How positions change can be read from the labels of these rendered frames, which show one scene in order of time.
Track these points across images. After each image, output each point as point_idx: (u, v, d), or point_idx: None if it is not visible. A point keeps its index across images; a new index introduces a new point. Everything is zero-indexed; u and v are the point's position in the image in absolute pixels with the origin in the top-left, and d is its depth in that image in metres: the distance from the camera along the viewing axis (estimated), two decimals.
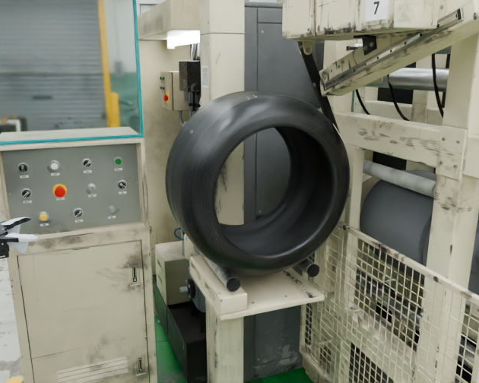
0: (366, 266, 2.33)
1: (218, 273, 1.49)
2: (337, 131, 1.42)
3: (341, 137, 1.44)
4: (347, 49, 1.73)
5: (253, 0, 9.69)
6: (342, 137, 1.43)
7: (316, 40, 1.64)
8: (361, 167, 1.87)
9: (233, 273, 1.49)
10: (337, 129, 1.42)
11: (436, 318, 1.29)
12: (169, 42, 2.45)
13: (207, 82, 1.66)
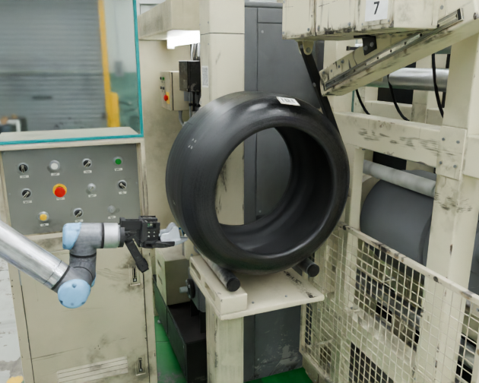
0: (366, 266, 2.33)
1: None
2: (284, 103, 1.33)
3: (292, 102, 1.35)
4: (347, 49, 1.73)
5: (253, 0, 9.69)
6: (293, 103, 1.34)
7: (316, 40, 1.64)
8: (361, 167, 1.87)
9: (220, 275, 1.47)
10: (283, 102, 1.33)
11: (436, 318, 1.29)
12: (169, 42, 2.45)
13: (207, 82, 1.66)
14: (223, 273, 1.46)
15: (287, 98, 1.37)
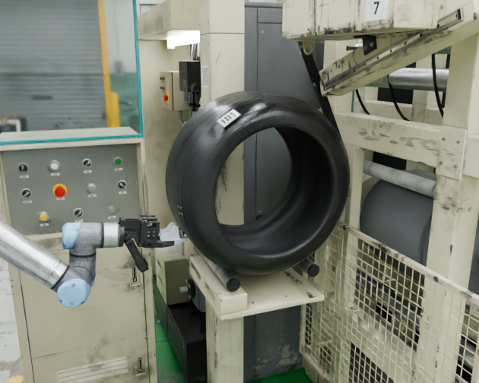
0: (366, 266, 2.33)
1: (220, 270, 1.49)
2: (226, 125, 1.28)
3: (233, 117, 1.29)
4: (347, 49, 1.73)
5: (253, 0, 9.69)
6: (234, 118, 1.29)
7: (316, 40, 1.64)
8: (361, 167, 1.87)
9: None
10: (224, 124, 1.29)
11: (436, 318, 1.29)
12: (169, 42, 2.45)
13: (207, 82, 1.66)
14: None
15: (226, 114, 1.31)
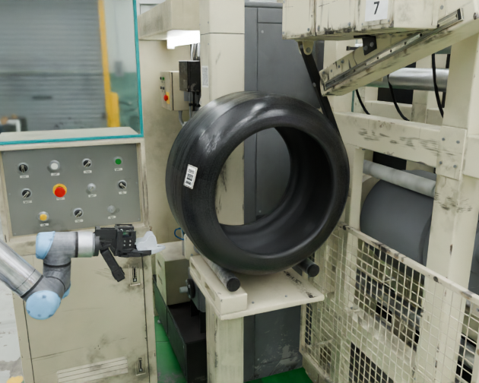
0: (366, 266, 2.33)
1: None
2: (193, 185, 1.29)
3: (193, 175, 1.29)
4: (347, 49, 1.73)
5: (253, 0, 9.69)
6: (194, 175, 1.29)
7: (316, 40, 1.64)
8: (361, 167, 1.87)
9: (220, 276, 1.47)
10: (191, 185, 1.29)
11: (436, 318, 1.29)
12: (169, 42, 2.45)
13: (207, 82, 1.66)
14: (223, 274, 1.46)
15: (187, 173, 1.31)
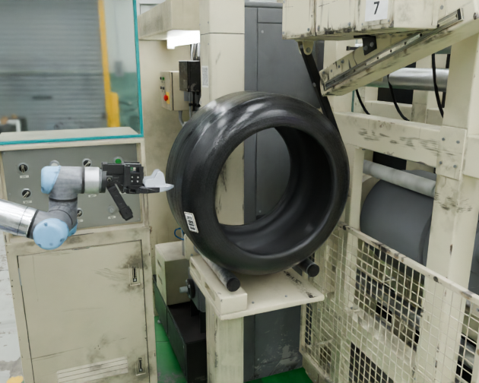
0: (366, 266, 2.33)
1: None
2: (197, 229, 1.33)
3: (192, 220, 1.32)
4: (347, 49, 1.73)
5: (253, 0, 9.69)
6: (193, 220, 1.32)
7: (316, 40, 1.64)
8: (361, 167, 1.87)
9: (220, 275, 1.47)
10: (195, 230, 1.33)
11: (436, 318, 1.29)
12: (169, 42, 2.45)
13: (207, 82, 1.66)
14: (223, 273, 1.46)
15: (187, 219, 1.35)
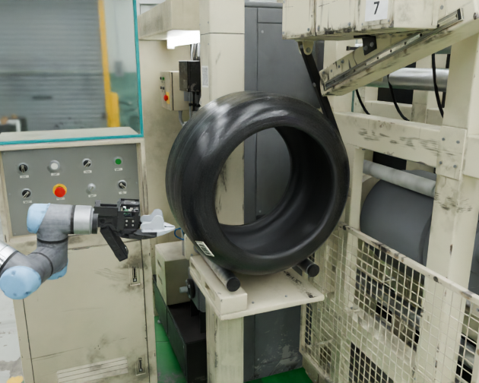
0: (366, 266, 2.33)
1: (229, 269, 1.50)
2: (211, 253, 1.37)
3: (204, 247, 1.36)
4: (347, 49, 1.73)
5: (253, 0, 9.69)
6: (205, 247, 1.36)
7: (316, 40, 1.64)
8: (361, 167, 1.87)
9: None
10: (210, 254, 1.37)
11: (436, 318, 1.29)
12: (169, 42, 2.45)
13: (207, 82, 1.66)
14: None
15: (200, 247, 1.38)
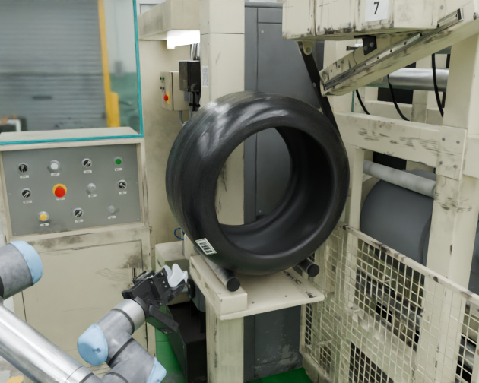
0: (366, 266, 2.33)
1: (229, 269, 1.50)
2: (214, 250, 1.37)
3: (207, 244, 1.37)
4: (347, 49, 1.73)
5: (253, 0, 9.69)
6: (207, 243, 1.36)
7: (316, 40, 1.64)
8: (361, 167, 1.87)
9: None
10: (213, 251, 1.38)
11: (436, 318, 1.29)
12: (169, 42, 2.45)
13: (207, 82, 1.66)
14: None
15: (201, 246, 1.38)
